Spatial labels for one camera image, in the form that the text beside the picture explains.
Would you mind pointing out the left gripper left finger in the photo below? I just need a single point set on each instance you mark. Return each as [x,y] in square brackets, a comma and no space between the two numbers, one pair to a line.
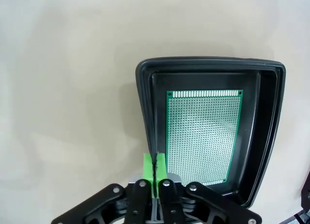
[147,168]

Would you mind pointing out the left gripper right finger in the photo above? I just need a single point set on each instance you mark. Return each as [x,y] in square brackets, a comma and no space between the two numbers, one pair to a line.
[161,170]

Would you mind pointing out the green perforated circuit board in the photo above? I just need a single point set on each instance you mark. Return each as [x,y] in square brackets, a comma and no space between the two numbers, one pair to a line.
[203,136]

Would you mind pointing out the black ESD tray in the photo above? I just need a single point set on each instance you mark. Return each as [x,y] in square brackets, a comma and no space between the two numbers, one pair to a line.
[261,127]

